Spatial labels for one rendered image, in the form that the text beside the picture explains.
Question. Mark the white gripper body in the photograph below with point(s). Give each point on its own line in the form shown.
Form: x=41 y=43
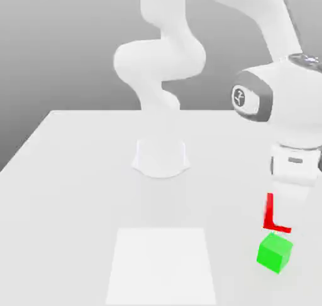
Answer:
x=291 y=193

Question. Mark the small red cube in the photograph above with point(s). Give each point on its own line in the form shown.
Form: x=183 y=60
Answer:
x=269 y=211

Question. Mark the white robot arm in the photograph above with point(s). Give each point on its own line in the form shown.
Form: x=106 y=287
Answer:
x=161 y=59

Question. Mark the small green cube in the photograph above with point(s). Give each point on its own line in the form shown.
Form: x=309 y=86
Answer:
x=274 y=253

